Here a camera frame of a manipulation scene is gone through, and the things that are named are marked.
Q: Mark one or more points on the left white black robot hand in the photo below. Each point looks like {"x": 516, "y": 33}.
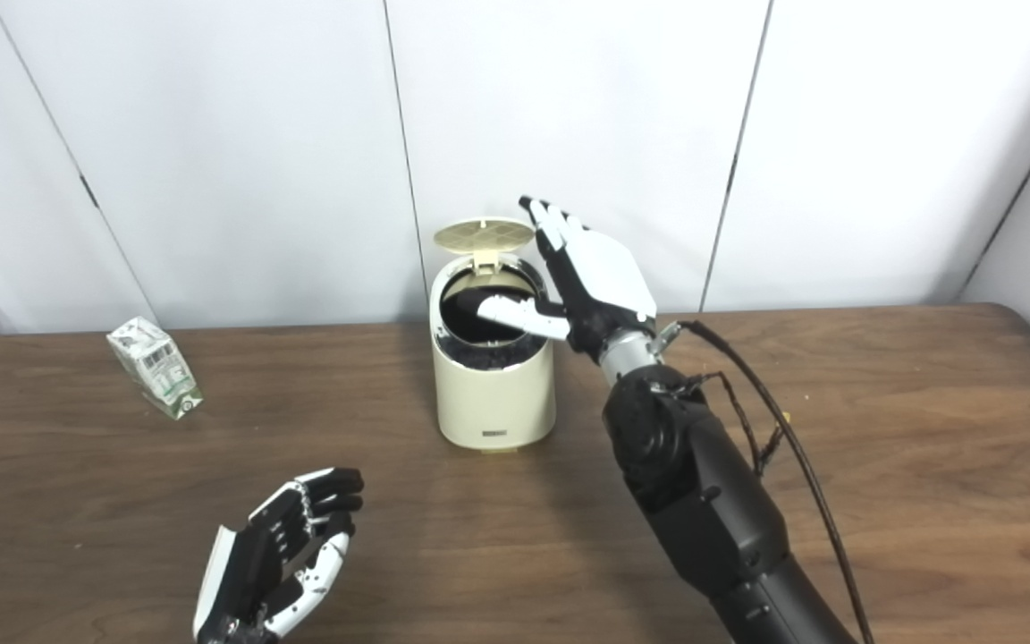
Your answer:
{"x": 256, "y": 563}

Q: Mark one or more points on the black bin liner bag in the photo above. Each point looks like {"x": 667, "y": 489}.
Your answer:
{"x": 466, "y": 317}

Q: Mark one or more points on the cream round bin lid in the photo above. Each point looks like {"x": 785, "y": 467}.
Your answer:
{"x": 484, "y": 235}

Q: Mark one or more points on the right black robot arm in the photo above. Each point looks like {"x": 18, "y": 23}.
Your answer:
{"x": 703, "y": 492}

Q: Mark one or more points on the cream-colored bin body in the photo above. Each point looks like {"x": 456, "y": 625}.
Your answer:
{"x": 493, "y": 402}

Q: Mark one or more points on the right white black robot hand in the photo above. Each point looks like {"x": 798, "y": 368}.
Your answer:
{"x": 604, "y": 277}

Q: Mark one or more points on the black panel seam latch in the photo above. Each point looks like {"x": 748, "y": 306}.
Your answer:
{"x": 87, "y": 192}
{"x": 731, "y": 174}

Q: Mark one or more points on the white green milk carton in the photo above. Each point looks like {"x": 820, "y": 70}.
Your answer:
{"x": 156, "y": 367}

